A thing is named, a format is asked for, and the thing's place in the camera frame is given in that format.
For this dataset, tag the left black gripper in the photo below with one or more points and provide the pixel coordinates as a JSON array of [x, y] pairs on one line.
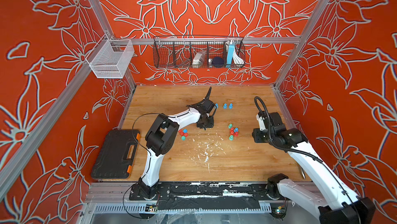
[[211, 125]]

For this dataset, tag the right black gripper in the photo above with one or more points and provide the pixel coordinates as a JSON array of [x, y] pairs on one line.
[[255, 133]]

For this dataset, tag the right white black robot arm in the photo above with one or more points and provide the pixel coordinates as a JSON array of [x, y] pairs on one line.
[[337, 204]]

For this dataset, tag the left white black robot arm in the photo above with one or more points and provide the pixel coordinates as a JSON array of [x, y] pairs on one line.
[[162, 134]]

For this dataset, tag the cluster of coloured stamp caps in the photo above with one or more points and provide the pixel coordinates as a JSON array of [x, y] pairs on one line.
[[183, 133]]

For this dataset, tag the cluster of coloured stamps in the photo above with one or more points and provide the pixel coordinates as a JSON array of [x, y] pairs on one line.
[[233, 132]]

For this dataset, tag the dark blue round object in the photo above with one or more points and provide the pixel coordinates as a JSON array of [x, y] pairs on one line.
[[217, 62]]

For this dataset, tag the silver pouch in basket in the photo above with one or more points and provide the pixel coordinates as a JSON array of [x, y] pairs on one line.
[[199, 59]]

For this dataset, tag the light blue box in basket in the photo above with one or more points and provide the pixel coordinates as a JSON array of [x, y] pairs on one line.
[[230, 52]]

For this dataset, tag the black plastic tool case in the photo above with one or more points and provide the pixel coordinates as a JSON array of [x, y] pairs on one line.
[[115, 159]]

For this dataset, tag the black wire wall basket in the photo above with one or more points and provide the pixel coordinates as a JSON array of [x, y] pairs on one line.
[[177, 52]]

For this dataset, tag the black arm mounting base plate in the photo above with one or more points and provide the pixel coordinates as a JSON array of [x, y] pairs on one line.
[[210, 196]]

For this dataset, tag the white wire mesh basket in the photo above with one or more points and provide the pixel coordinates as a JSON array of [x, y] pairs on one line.
[[110, 59]]

